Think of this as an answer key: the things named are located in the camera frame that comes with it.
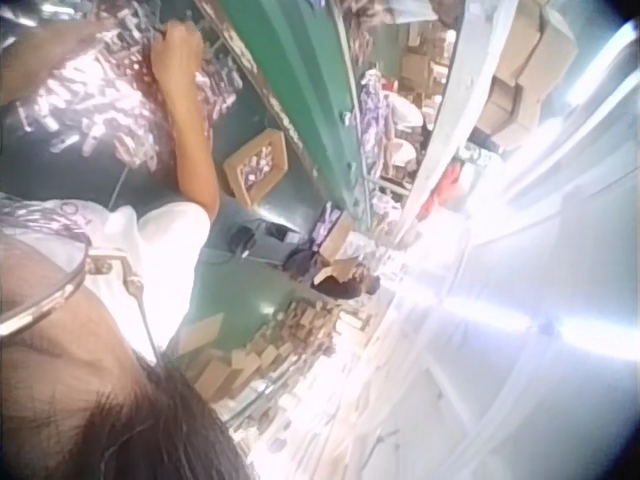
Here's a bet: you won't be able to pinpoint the heap of pink white packets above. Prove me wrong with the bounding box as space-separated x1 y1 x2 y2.
8 19 240 174

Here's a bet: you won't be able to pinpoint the heap of cardboard boxes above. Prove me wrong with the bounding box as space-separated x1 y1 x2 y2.
169 293 386 404

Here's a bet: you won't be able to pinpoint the black device with cable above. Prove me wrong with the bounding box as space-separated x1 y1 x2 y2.
227 219 302 264

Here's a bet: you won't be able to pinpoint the open carton with packets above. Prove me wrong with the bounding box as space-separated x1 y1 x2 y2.
308 203 354 257

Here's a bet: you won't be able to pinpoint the hanging purple white packets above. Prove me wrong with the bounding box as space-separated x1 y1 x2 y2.
355 68 391 164

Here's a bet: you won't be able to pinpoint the shelf with cardboard cartons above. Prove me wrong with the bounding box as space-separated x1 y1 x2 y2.
472 0 594 149

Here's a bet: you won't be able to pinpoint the red object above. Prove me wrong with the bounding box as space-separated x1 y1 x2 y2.
422 163 464 214

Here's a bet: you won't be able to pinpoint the green metal table frame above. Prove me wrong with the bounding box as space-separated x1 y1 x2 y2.
197 0 374 229

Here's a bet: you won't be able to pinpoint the person's right hand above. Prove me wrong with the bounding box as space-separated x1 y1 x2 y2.
148 22 207 91

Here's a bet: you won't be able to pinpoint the wooden box with packets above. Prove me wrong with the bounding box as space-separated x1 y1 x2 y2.
221 127 292 207

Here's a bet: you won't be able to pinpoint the thin grey cable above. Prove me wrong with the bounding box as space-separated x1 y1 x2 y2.
108 163 132 207

